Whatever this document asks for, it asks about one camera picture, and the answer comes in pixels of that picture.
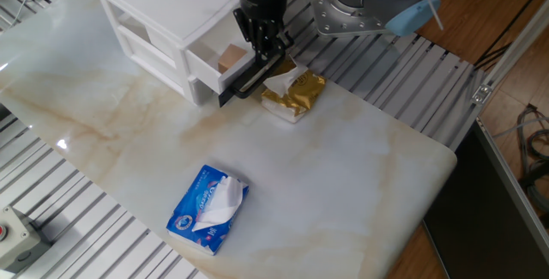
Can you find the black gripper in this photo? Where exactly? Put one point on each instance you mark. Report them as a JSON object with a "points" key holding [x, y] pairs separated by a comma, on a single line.
{"points": [[263, 8]]}

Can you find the wooden cube block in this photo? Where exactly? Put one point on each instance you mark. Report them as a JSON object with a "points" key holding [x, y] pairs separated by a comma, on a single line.
{"points": [[231, 58]]}

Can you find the gold tissue pack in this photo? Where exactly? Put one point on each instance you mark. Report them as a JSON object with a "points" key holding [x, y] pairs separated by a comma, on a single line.
{"points": [[300, 94]]}

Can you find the white marble slab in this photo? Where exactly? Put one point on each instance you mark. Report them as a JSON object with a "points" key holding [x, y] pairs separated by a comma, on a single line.
{"points": [[300, 184]]}

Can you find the blue tissue pack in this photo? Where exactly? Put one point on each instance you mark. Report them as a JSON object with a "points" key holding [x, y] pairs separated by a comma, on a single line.
{"points": [[193, 210]]}

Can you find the black flat panel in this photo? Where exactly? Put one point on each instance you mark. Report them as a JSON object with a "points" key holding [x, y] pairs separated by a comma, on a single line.
{"points": [[480, 227]]}

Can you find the emergency stop button box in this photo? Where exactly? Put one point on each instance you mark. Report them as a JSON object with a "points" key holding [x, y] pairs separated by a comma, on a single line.
{"points": [[13, 236]]}

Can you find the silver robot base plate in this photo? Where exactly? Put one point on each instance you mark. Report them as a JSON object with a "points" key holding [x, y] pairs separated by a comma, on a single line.
{"points": [[330, 17]]}

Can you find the aluminium frame rail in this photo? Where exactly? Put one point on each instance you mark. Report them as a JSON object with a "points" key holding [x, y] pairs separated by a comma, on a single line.
{"points": [[514, 43], [510, 176]]}

